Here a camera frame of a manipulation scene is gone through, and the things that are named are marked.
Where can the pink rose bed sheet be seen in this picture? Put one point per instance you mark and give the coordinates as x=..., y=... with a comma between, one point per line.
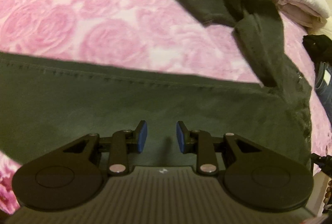
x=146, y=35

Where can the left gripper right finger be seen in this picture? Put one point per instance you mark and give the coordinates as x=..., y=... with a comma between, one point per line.
x=251, y=174

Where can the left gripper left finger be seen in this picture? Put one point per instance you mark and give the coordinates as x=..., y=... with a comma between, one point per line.
x=76, y=172

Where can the dark grey trousers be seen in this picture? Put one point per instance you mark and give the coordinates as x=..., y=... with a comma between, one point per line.
x=46, y=104

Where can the blue jeans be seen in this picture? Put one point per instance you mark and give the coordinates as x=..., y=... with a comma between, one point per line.
x=323, y=87

